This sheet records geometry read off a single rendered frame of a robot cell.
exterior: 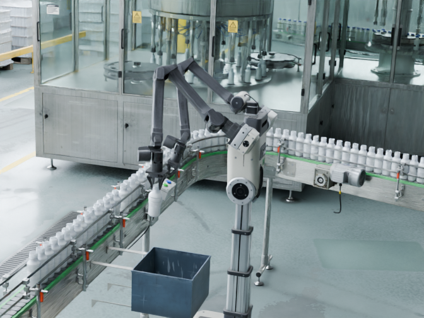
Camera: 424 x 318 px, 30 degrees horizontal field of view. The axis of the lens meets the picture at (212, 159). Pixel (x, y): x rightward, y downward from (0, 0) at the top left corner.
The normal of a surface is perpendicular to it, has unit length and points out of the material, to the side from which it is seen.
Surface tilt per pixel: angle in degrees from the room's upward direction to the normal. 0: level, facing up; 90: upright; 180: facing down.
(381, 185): 90
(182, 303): 90
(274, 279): 0
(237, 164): 101
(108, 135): 90
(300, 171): 90
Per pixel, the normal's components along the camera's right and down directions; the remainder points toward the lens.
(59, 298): 0.96, 0.12
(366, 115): -0.28, 0.27
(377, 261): 0.04, -0.96
